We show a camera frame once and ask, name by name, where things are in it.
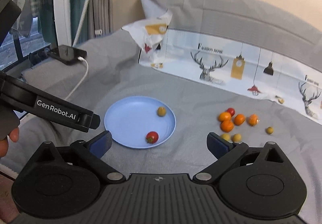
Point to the yellow-green round fruit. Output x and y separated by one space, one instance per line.
269 130

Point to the yellow-green fruit left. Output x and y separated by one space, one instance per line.
226 137

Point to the light blue round plate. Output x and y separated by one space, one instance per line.
131 118

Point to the red cherry tomato on bed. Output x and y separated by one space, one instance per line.
231 111

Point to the orange kumquat middle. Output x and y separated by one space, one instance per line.
239 119

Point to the grey headboard cushion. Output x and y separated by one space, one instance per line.
250 21

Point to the grey bed blanket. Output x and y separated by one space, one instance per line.
278 180

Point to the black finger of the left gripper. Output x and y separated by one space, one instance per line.
92 121

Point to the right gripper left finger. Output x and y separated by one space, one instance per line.
91 152

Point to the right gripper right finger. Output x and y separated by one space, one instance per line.
227 155

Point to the person's left hand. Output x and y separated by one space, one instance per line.
4 144

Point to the yellow-green fruit on plate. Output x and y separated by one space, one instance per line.
161 111

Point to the plastic-wrapped orange fruit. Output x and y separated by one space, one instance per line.
253 120

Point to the deer print white sheet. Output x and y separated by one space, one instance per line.
234 66

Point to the white window frame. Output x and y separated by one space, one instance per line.
62 21

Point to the yellow-green fruit right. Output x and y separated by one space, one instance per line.
236 138

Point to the small orange kumquat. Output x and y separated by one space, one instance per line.
224 116

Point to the red cherry tomato on plate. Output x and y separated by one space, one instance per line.
152 137

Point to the orange kumquat front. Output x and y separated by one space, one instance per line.
227 126

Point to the black smartphone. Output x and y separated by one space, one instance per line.
67 55

